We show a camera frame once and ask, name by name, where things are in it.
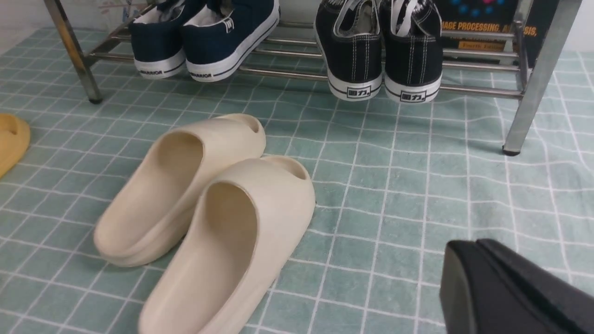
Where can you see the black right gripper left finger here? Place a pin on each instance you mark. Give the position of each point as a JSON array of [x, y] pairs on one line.
[[476, 298]]

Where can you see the metal shoe rack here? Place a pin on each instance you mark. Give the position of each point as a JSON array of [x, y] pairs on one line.
[[531, 82]]

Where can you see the yellow slipper, right one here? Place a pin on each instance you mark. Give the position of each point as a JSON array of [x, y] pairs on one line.
[[15, 136]]

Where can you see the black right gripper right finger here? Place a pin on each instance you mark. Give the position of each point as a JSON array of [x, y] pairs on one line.
[[546, 295]]

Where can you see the black canvas sneaker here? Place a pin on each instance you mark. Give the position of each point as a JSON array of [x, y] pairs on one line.
[[411, 31], [348, 34]]

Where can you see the cream slide, left one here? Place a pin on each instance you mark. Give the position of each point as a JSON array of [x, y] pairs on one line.
[[153, 211]]

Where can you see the navy sneaker, right one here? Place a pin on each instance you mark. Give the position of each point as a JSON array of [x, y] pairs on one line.
[[223, 33]]

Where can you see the cream slide, one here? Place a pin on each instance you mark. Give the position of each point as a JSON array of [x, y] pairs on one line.
[[153, 211], [247, 222]]

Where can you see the navy sneaker, one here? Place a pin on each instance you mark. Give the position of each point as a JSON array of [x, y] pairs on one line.
[[223, 33], [156, 39]]

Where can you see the image processing book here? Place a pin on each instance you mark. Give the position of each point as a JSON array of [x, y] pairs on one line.
[[495, 16]]

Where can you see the green checked cloth mat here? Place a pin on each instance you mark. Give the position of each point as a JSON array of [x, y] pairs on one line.
[[393, 184]]

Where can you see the navy sneaker, left one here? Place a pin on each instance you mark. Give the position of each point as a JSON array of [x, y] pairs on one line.
[[156, 39]]

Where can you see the cream slide, right one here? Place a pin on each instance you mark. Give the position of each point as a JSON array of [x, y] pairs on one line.
[[247, 222]]

